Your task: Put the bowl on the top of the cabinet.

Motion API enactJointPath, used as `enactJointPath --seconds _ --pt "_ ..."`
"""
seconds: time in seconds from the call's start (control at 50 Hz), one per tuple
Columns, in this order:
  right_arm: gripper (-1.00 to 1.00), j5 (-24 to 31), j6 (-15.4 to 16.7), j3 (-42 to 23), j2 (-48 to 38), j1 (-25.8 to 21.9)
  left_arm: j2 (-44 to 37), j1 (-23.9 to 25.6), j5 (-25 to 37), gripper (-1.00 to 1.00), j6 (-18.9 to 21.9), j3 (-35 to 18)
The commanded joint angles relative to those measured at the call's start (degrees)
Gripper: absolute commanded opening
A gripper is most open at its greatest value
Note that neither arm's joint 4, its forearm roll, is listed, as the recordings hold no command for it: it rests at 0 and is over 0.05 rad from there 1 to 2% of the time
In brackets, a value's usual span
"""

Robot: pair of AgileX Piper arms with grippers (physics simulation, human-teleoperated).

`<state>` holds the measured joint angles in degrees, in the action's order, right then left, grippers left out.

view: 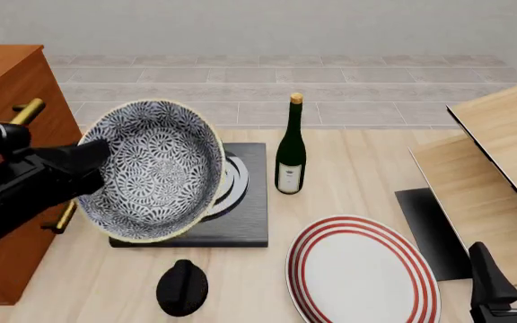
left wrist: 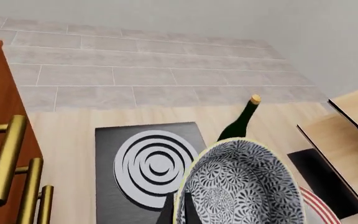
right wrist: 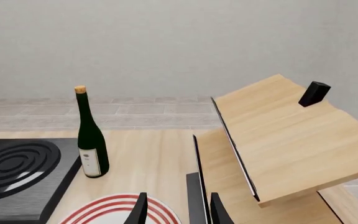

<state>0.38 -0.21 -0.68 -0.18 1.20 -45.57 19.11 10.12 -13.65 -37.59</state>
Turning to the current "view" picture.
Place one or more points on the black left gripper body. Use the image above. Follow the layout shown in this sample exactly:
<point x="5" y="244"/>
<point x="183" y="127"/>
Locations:
<point x="27" y="176"/>

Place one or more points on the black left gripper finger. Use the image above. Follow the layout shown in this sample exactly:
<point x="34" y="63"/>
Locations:
<point x="81" y="185"/>
<point x="81" y="153"/>

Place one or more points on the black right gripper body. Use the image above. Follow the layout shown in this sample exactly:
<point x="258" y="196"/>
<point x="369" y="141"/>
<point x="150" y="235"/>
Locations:
<point x="505" y="313"/>

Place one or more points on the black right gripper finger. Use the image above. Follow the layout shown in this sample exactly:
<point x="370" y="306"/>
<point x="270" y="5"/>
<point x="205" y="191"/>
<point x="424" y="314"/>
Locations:
<point x="492" y="276"/>

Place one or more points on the blue-white patterned bowl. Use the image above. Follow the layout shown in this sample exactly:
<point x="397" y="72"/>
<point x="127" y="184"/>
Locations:
<point x="160" y="175"/>

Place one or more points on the orange-brown wooden cabinet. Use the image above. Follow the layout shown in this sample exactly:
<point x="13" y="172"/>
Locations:
<point x="11" y="77"/>

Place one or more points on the pale wooden rack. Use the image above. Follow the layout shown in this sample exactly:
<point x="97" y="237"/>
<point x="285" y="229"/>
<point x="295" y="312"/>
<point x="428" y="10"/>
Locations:
<point x="478" y="202"/>

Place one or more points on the white plate with red rings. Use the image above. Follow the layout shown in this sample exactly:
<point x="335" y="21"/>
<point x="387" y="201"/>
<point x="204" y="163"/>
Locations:
<point x="361" y="272"/>

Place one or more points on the round black stove knob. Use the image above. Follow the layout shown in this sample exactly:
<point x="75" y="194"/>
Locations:
<point x="182" y="289"/>

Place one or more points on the flat black stove plate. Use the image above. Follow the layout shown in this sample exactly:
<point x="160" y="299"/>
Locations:
<point x="247" y="215"/>

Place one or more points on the dark green wine bottle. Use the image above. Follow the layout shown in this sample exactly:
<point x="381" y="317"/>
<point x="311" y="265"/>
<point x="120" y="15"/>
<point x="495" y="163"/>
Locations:
<point x="291" y="151"/>

